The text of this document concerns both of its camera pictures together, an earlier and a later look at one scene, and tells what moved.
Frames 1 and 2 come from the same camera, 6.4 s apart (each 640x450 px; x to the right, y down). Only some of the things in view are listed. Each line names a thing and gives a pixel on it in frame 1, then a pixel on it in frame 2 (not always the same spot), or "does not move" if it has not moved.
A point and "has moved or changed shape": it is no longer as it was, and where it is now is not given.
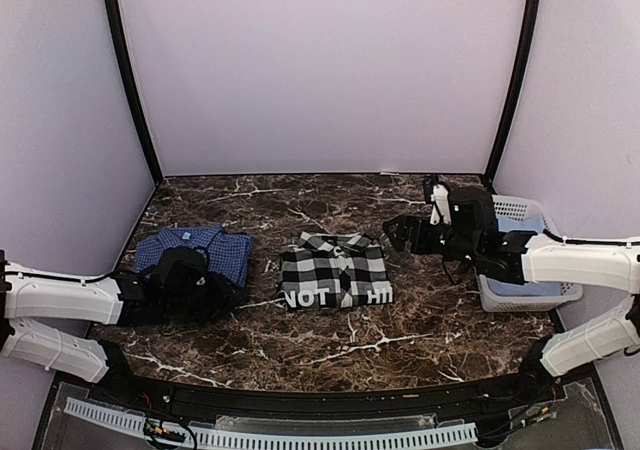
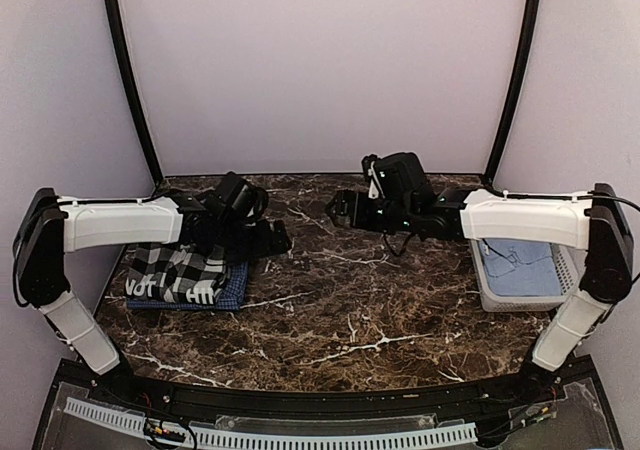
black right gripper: [406, 224] → [358, 218]
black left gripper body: [204, 306] → [239, 243]
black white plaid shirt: [334, 270] has moved or changed shape
